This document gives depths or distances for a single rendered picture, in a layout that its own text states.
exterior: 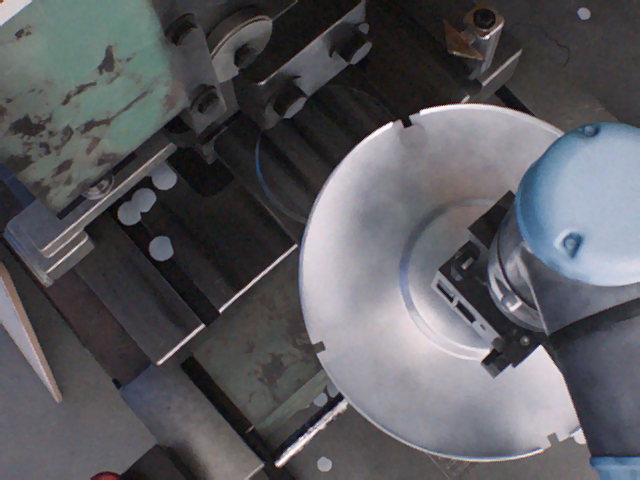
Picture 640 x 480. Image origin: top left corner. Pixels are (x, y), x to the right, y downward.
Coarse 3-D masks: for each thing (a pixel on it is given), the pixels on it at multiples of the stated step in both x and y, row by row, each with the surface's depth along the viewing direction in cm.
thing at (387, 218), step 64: (384, 128) 81; (448, 128) 82; (512, 128) 83; (320, 192) 80; (384, 192) 81; (448, 192) 81; (512, 192) 82; (320, 256) 79; (384, 256) 80; (448, 256) 79; (320, 320) 78; (384, 320) 78; (448, 320) 78; (384, 384) 77; (448, 384) 78; (512, 384) 78; (448, 448) 77; (512, 448) 77
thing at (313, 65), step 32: (224, 0) 58; (256, 0) 61; (288, 0) 64; (320, 0) 65; (352, 0) 65; (224, 32) 59; (256, 32) 61; (288, 32) 64; (320, 32) 64; (352, 32) 67; (224, 64) 62; (256, 64) 64; (288, 64) 64; (320, 64) 68; (224, 96) 69; (256, 96) 66; (288, 96) 67
